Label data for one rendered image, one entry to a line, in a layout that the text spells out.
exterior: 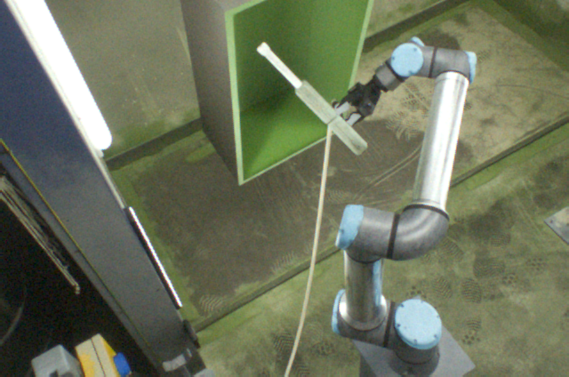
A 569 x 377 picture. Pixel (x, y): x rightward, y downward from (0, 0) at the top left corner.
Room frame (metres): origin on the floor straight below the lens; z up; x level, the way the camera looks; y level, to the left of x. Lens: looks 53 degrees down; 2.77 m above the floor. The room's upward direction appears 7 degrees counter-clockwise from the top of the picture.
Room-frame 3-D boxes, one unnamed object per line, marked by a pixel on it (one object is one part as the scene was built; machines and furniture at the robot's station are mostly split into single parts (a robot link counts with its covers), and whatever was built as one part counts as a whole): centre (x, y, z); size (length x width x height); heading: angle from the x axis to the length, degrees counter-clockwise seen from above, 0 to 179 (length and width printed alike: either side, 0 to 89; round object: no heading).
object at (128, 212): (1.02, 0.48, 0.96); 0.06 x 0.02 x 0.63; 24
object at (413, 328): (0.73, -0.35, 0.83); 0.17 x 0.15 x 0.18; 67
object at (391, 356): (0.73, -0.36, 0.69); 0.19 x 0.19 x 0.10
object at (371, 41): (2.71, -0.23, 0.11); 2.70 x 0.02 x 0.13; 114
